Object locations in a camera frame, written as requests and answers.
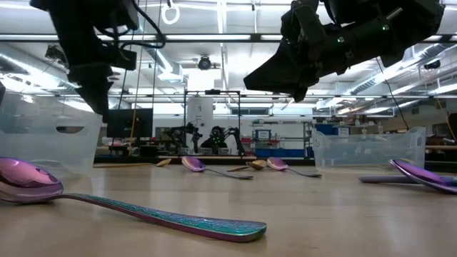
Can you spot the black background robot arm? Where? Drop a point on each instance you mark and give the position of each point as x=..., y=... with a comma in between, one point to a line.
x=228, y=137
x=185, y=135

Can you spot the iridescent rainbow spoon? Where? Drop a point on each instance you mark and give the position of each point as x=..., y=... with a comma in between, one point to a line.
x=193, y=163
x=421, y=175
x=28, y=178
x=276, y=163

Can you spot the blue storage bin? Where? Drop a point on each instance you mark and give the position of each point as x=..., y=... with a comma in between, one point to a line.
x=325, y=129
x=278, y=152

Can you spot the wooden spoon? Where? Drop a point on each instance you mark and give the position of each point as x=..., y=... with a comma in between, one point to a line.
x=163, y=162

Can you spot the gold spoon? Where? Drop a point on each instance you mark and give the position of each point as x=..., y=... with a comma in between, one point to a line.
x=257, y=164

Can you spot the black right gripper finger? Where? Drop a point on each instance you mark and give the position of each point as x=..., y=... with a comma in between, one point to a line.
x=275, y=75

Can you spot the black overhead camera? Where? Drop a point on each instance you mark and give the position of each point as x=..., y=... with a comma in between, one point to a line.
x=204, y=63

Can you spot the white round column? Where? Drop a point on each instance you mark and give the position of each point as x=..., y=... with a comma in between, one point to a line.
x=200, y=114

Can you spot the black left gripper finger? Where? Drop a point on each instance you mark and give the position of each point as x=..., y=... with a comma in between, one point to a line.
x=94, y=93

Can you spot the clear plastic bin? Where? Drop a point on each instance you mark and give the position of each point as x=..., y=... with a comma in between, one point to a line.
x=367, y=153
x=43, y=142

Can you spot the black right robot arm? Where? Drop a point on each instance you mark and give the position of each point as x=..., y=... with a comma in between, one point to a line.
x=410, y=21

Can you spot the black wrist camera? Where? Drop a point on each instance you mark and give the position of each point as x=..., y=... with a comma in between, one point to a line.
x=303, y=21
x=125, y=59

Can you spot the black computer monitor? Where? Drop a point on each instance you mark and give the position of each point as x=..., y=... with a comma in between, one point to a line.
x=128, y=123

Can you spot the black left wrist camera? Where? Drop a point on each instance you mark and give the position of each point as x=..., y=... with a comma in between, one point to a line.
x=125, y=59

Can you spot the black ceiling device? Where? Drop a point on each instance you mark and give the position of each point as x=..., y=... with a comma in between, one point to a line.
x=432, y=65

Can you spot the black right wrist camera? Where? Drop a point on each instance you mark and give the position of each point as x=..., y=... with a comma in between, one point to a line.
x=303, y=21

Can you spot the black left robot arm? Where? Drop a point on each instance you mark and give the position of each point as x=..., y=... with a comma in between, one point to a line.
x=78, y=9

